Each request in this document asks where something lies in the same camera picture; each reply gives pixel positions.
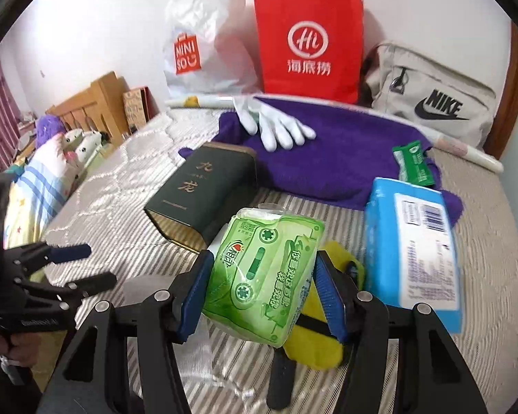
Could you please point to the blue tissue pack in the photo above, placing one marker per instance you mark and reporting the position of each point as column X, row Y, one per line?
column 393, row 258

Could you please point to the brown wooden door frame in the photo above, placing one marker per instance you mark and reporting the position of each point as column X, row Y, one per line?
column 511, row 95

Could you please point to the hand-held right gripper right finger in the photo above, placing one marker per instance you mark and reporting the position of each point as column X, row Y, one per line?
column 328, row 302

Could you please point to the white plush toy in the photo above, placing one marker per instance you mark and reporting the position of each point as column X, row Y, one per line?
column 82, row 146

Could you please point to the purple plush toy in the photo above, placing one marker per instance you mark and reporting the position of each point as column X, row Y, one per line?
column 49, row 129

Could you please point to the green tissue pack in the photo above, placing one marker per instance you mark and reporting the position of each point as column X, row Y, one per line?
column 263, row 276

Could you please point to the dark green tin box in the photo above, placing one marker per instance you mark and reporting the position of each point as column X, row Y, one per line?
column 198, row 189

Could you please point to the white printed paper roll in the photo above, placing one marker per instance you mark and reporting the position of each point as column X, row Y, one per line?
column 466, row 151

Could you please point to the white foam packing pieces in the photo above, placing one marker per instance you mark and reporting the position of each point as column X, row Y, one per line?
column 285, row 133

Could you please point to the brown patterned box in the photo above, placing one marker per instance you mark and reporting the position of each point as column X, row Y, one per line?
column 136, row 108

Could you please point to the person's left hand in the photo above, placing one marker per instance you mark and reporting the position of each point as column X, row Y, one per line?
column 22, row 348

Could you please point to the wooden headboard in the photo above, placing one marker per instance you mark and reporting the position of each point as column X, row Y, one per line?
column 95, row 99

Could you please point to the white glove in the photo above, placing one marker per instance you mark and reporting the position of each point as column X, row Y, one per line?
column 246, row 116

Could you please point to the red paper bag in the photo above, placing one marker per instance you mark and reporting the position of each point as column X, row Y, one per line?
column 311, row 21

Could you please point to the purple towel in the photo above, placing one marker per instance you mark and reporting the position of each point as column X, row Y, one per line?
column 336, row 159

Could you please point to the small dark green packet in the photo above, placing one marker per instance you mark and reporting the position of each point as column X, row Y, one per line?
column 414, row 166

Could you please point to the white plastic shopping bag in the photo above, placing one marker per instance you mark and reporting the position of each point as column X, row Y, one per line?
column 224, row 43

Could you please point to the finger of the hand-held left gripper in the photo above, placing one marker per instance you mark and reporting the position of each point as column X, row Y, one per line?
column 71, row 253
column 93, row 283

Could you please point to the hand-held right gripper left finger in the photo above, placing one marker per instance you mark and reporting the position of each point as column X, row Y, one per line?
column 195, row 297

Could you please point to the grey sling bag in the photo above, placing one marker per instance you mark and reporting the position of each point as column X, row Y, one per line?
column 414, row 82

